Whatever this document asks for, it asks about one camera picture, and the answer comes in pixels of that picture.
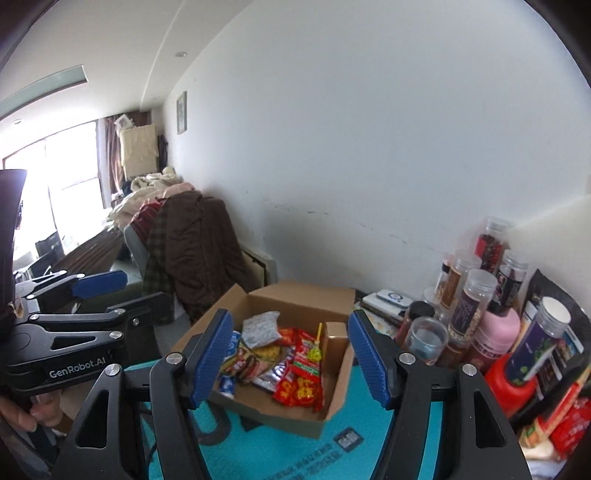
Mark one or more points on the grey ceiling panel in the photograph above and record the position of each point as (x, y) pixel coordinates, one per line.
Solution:
(41, 87)

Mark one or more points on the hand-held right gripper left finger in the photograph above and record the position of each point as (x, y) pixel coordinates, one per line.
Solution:
(212, 360)

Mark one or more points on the small red snack packet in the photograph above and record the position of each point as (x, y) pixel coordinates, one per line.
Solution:
(287, 337)

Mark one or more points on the tall jar with red contents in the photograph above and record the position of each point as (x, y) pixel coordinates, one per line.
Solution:
(491, 244)

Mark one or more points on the yellow lollipop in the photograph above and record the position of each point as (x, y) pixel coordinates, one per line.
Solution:
(315, 354)

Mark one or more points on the red and yellow box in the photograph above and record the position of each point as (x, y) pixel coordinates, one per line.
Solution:
(549, 415)

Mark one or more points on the plain black pouch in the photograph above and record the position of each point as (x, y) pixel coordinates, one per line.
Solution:
(545, 286)

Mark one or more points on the jar with dark lid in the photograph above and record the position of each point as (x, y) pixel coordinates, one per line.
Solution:
(413, 311)

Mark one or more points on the cardboard box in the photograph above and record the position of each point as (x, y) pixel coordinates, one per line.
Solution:
(277, 417)

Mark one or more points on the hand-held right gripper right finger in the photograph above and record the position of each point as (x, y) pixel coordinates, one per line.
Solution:
(369, 364)

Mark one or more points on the brown curtain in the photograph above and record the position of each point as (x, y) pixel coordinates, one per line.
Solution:
(108, 161)

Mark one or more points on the blue cookie tube packet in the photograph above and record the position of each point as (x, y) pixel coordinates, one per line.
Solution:
(229, 387)

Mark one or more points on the white flat devices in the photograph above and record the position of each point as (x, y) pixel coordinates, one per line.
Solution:
(388, 300)

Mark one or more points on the white framed panel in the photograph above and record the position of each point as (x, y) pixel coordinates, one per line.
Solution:
(261, 267)

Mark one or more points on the red snack bag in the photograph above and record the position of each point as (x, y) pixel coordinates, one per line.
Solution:
(572, 431)

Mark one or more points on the cream cabinet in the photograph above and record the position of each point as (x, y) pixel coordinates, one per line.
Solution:
(138, 152)

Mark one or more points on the white patterned snack packet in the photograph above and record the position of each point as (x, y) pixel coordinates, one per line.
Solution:
(261, 330)

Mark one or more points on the red striped cloth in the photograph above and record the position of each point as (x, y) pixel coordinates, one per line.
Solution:
(145, 219)

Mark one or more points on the jar with purple label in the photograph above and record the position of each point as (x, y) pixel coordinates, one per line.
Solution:
(538, 346)

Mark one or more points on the red plastic bottle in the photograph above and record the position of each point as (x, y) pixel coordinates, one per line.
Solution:
(508, 387)

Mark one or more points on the silver packet with purple print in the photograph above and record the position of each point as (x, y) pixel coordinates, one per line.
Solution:
(272, 374)

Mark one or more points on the pile of cream clothes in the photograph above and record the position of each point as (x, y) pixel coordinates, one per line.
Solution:
(147, 189)

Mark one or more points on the tall jar with black label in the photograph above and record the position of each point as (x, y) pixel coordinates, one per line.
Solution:
(512, 281)

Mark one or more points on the tall jar with brown contents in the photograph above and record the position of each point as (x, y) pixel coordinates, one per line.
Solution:
(457, 281)

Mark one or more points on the grey chair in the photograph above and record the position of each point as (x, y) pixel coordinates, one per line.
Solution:
(136, 254)

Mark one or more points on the green plaid cloth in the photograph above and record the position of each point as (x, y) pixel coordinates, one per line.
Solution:
(154, 258)

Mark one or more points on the teal padded mat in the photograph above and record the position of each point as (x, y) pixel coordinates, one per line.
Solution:
(286, 457)

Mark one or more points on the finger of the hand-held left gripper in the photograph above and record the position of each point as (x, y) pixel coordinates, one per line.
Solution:
(147, 304)
(99, 282)

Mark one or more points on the wide clear jar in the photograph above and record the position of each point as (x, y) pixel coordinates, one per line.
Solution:
(427, 341)

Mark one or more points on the small brown carton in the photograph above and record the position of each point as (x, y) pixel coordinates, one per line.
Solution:
(335, 346)

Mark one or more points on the pink bottle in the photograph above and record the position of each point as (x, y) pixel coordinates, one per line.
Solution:
(496, 332)

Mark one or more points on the long red snack packet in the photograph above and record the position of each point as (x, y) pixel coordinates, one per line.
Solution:
(304, 369)

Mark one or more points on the short brown jar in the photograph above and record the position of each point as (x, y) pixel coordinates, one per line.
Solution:
(452, 355)

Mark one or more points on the tall jar with dark label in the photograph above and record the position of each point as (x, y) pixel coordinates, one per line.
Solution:
(471, 304)

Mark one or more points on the red packet with yellow print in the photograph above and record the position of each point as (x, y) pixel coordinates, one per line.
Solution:
(300, 392)

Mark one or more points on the person's left hand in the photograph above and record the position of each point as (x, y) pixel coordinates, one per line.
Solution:
(18, 415)

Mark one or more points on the dark green seat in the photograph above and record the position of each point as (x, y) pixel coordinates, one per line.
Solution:
(124, 284)

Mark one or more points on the framed wall picture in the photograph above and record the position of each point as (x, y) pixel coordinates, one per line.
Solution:
(182, 113)

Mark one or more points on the gold red candy packets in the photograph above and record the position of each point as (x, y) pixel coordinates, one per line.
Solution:
(242, 364)

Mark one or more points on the bright window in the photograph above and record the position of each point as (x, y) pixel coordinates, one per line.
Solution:
(64, 184)

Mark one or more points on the brown quilted jacket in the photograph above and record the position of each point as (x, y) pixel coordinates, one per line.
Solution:
(198, 254)

